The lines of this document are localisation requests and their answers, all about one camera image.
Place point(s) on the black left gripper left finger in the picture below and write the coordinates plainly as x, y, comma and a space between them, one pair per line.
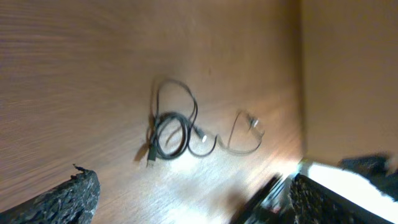
73, 201

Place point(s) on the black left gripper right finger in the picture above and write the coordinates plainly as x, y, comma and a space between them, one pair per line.
313, 203

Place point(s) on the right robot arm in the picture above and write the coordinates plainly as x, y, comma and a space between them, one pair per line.
358, 190

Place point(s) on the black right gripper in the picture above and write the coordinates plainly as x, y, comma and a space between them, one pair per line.
270, 204

